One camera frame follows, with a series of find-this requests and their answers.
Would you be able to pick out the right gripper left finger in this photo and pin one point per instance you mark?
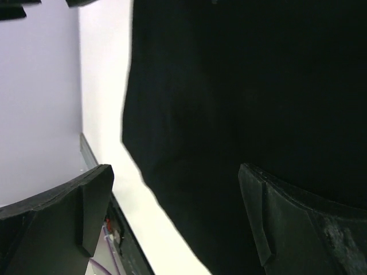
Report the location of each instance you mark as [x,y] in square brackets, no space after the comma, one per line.
[56,231]

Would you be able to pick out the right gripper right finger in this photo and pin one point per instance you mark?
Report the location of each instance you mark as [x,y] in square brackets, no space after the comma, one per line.
[297,232]

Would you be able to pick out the black t-shirt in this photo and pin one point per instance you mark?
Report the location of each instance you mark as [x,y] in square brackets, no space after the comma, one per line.
[280,85]

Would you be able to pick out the aluminium extrusion rail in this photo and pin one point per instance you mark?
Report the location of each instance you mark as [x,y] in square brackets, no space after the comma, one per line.
[87,153]

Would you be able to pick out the black mounting base plate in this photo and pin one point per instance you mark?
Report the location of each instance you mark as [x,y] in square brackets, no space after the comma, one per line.
[124,242]

